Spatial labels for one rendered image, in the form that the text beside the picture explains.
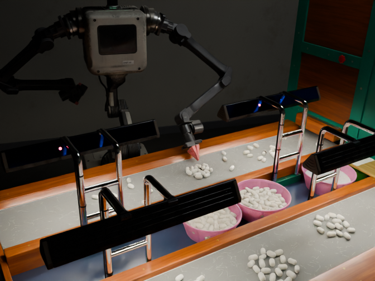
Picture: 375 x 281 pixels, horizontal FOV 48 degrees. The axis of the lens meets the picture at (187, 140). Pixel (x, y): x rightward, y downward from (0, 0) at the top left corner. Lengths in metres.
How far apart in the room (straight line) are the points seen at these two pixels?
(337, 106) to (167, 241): 1.28
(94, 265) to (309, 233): 0.86
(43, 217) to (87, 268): 0.33
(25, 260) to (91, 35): 1.17
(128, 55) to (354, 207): 1.37
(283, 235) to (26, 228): 1.04
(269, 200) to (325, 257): 0.41
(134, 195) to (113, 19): 0.93
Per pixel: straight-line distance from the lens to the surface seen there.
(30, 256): 1.73
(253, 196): 2.01
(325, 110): 2.61
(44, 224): 1.86
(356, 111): 2.45
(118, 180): 1.64
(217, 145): 2.38
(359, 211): 2.04
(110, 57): 2.35
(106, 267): 1.52
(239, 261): 1.63
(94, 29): 2.31
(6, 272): 1.68
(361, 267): 1.69
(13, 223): 1.91
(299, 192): 2.20
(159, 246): 1.78
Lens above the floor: 1.82
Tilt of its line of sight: 26 degrees down
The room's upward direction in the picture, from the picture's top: 1 degrees clockwise
